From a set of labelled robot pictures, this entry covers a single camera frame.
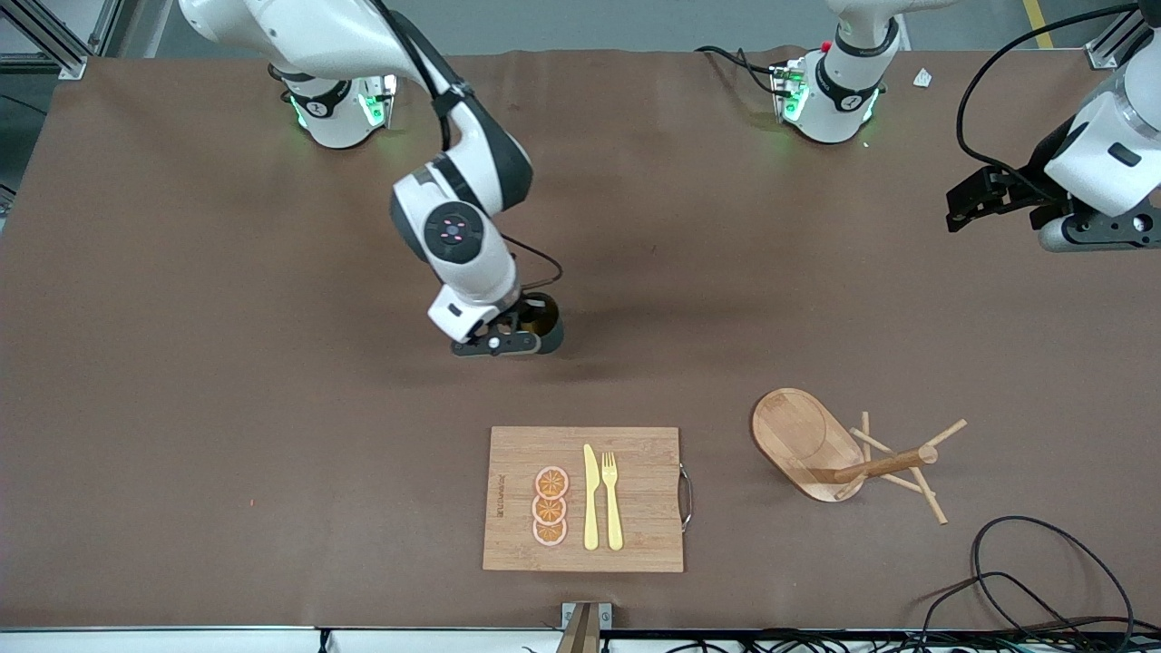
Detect grey metal bracket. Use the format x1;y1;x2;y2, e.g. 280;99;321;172
561;601;613;631

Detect black cable loop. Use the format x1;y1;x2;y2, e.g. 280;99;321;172
907;570;1161;640
971;515;1137;636

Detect wooden post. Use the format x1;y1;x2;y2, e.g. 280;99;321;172
555;604;601;653

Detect yellow plastic knife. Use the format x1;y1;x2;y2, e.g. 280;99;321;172
582;443;600;551

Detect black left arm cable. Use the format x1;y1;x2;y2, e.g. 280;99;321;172
955;3;1139;205

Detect bamboo cutting board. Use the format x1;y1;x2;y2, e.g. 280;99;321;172
483;426;695;574

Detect aluminium frame profile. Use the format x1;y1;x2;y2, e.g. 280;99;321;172
1084;7;1146;70
0;0;123;81

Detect brown table cover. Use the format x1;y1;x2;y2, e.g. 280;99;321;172
0;45;1161;631

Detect teal ribbed mug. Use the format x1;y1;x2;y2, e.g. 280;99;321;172
519;292;565;356

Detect wooden mug tree stand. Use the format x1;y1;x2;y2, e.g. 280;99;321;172
750;387;968;526

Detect black base cable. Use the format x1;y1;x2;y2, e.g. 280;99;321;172
694;44;785;96

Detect yellow plastic fork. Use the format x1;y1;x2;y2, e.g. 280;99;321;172
601;452;625;551

